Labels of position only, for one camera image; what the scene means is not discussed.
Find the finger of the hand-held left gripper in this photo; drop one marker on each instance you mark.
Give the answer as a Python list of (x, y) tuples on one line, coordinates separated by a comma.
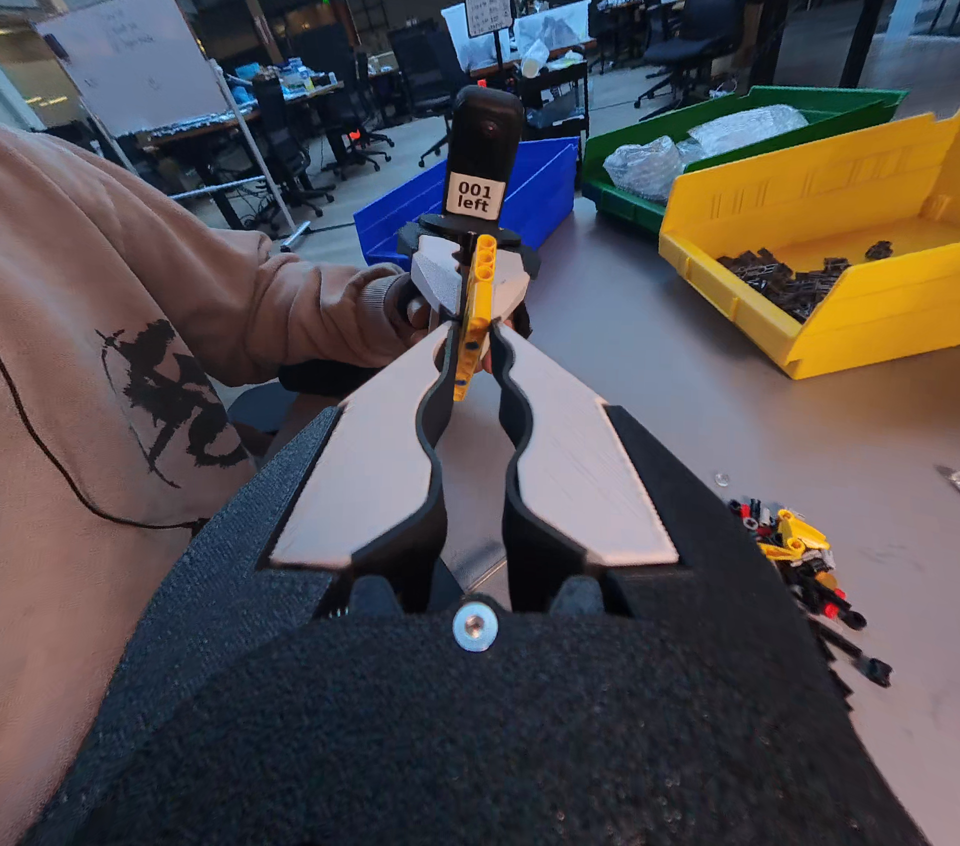
[(439, 272), (511, 280)]

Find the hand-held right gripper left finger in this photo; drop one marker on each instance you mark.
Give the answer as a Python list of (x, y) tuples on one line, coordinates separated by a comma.
[(360, 478)]

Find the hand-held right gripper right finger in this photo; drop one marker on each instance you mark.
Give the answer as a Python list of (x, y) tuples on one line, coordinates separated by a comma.
[(592, 478)]

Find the long yellow building beam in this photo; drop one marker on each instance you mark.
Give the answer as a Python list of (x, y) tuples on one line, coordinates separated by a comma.
[(476, 306)]

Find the pile of small building parts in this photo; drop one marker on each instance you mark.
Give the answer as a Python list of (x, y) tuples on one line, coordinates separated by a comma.
[(810, 576)]

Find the person's left forearm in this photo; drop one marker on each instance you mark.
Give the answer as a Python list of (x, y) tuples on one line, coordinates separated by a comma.
[(315, 313)]

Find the grey desk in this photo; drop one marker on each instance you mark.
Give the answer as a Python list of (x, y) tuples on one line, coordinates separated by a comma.
[(675, 411)]

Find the person's left hand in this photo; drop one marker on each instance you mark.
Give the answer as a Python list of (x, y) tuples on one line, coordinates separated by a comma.
[(420, 321)]

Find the blue plastic bin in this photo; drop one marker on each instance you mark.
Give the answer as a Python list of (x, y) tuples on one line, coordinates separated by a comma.
[(544, 201)]

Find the green plastic bin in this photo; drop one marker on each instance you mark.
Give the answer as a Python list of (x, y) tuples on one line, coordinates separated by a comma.
[(622, 212)]

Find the crumpled clear plastic bag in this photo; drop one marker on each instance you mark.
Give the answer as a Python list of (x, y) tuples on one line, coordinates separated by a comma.
[(645, 171)]

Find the heap of black building parts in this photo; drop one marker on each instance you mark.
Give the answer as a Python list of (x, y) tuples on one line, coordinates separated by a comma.
[(787, 283)]

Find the flat clear plastic bag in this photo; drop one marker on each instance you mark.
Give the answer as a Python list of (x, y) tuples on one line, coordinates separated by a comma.
[(750, 130)]

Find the yellow plastic bin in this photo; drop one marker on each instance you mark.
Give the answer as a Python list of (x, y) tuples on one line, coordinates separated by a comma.
[(862, 336)]

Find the person's beige sweatshirt torso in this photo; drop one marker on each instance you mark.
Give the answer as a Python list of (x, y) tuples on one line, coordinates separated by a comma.
[(60, 598)]

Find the whiteboard on stand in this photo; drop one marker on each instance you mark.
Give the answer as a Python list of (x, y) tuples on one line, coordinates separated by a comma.
[(135, 58)]

